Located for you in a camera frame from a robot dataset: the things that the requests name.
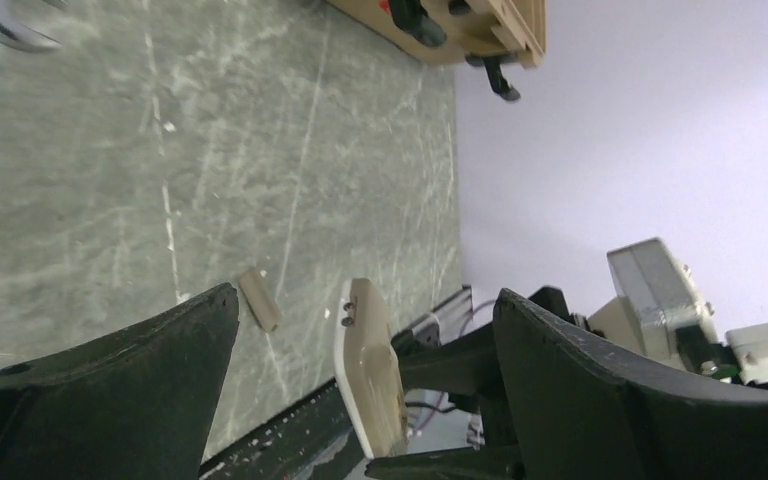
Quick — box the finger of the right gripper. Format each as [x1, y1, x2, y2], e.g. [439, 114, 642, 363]
[365, 445, 524, 480]
[400, 286, 573, 398]

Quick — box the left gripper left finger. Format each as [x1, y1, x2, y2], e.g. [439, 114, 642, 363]
[0, 283, 239, 479]

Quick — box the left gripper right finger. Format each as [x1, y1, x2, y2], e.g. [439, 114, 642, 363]
[492, 289, 768, 479]

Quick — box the beige remote control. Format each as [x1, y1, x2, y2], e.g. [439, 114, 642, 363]
[333, 278, 408, 459]

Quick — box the tan plastic toolbox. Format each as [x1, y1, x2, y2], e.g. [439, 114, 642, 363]
[330, 0, 547, 103]

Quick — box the silver combination wrench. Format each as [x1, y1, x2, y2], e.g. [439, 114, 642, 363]
[0, 0, 61, 53]

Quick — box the aluminium frame rail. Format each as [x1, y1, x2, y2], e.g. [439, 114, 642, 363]
[391, 285, 473, 356]

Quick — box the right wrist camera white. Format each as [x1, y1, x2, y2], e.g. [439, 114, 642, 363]
[584, 237, 768, 386]

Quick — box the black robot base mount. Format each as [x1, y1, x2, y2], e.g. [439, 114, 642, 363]
[199, 380, 364, 480]

